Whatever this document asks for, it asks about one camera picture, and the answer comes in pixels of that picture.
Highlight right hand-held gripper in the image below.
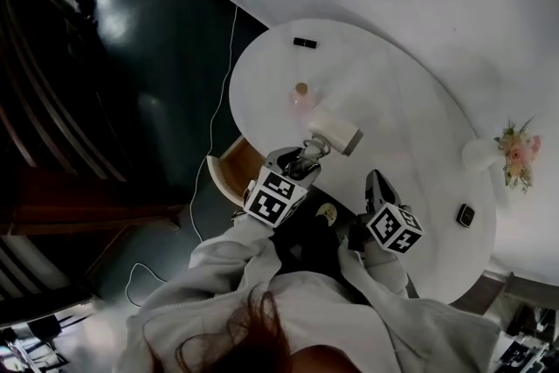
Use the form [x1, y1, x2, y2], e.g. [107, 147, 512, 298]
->
[349, 169, 425, 255]

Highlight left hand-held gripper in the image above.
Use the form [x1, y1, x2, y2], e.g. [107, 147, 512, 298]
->
[242, 146, 322, 230]

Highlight white rectangular box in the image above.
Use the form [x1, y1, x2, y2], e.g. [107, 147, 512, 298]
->
[300, 106, 365, 172]

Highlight large white wooden drawer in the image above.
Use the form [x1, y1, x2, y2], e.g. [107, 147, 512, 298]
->
[205, 135, 268, 210]

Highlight person's left forearm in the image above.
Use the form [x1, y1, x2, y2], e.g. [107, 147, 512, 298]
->
[189, 212, 281, 299]

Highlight person's right forearm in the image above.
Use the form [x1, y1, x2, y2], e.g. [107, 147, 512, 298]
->
[340, 238, 412, 299]

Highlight black shoe with cream patch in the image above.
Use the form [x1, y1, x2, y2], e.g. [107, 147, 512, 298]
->
[314, 202, 341, 229]

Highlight pink perfume bottle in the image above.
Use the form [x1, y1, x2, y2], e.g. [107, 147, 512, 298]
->
[286, 81, 325, 120]

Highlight person's legs in black trousers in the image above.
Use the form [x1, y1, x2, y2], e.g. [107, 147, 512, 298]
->
[269, 195, 351, 277]

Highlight small black square box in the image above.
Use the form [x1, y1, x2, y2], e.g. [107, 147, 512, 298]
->
[455, 202, 475, 229]

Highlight white vase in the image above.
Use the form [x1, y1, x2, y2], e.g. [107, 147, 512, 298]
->
[461, 137, 508, 175]

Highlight person's white jacket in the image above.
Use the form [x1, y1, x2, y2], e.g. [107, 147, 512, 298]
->
[126, 269, 502, 373]

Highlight grey wooden panel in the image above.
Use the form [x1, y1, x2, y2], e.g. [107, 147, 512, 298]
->
[448, 269, 526, 321]

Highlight pink flower bouquet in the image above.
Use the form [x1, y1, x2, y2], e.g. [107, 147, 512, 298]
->
[493, 114, 543, 195]

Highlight white floor cable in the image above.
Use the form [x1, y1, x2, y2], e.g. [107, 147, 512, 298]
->
[126, 3, 239, 307]

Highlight brown wooden bed frame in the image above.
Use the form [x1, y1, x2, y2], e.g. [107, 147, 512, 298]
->
[0, 0, 185, 303]

